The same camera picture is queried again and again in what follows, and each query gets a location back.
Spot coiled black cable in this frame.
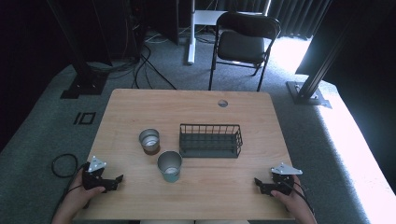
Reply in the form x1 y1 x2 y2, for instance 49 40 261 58
50 153 79 179

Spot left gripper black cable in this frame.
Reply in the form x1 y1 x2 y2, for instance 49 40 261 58
62 162 92 206

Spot bundle of floor cables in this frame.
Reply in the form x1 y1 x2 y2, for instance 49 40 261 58
87 27 179 91

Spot metal cup with teal base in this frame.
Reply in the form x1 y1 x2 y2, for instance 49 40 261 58
156 150 184 184

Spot black folding chair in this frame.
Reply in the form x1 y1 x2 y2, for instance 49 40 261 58
207 11 282 93

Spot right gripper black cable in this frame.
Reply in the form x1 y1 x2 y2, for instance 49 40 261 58
288 179 316 217

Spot person's left hand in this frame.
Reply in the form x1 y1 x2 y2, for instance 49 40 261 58
68 168 106 213

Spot dark wire basket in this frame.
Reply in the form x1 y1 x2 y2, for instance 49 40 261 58
178 123 244 160

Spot person's light trousers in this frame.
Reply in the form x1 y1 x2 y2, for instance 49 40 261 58
139 218 250 224

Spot black metal stand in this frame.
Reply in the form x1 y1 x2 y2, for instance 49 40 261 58
285 12 353 109
46 0 109 100

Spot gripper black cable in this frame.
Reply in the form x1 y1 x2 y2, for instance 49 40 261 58
62 162 92 206
288 179 316 217

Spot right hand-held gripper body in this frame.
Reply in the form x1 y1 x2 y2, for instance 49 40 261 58
264 162 304 196

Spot dark curtain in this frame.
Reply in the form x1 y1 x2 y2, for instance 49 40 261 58
199 0 332 41

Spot person's right hand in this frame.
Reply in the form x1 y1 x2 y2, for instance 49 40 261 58
270 175 309 217

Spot metal cup with brown base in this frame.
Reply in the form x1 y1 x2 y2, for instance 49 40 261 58
138 128 162 156

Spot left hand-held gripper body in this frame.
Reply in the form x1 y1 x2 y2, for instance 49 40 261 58
81 155 120 192

